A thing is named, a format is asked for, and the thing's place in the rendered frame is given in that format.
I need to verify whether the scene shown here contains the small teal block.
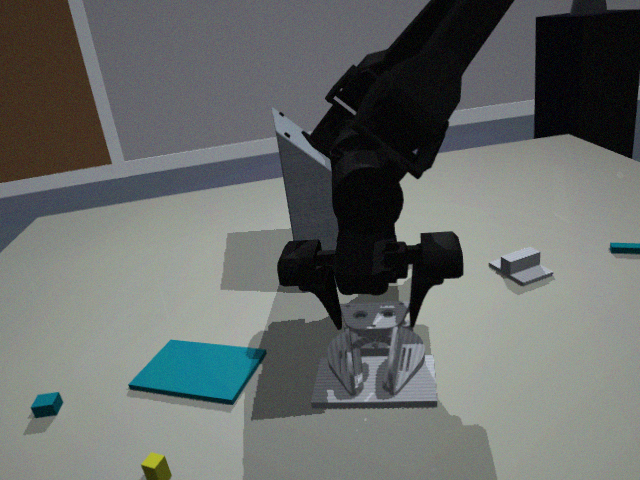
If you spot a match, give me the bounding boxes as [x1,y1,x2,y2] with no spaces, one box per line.
[31,392,63,418]

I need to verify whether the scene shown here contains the teal flat square plate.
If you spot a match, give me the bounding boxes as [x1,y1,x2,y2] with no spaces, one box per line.
[128,340,267,405]

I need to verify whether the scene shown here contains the olive yellow block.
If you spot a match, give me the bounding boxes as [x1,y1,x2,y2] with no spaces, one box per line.
[141,452,172,480]

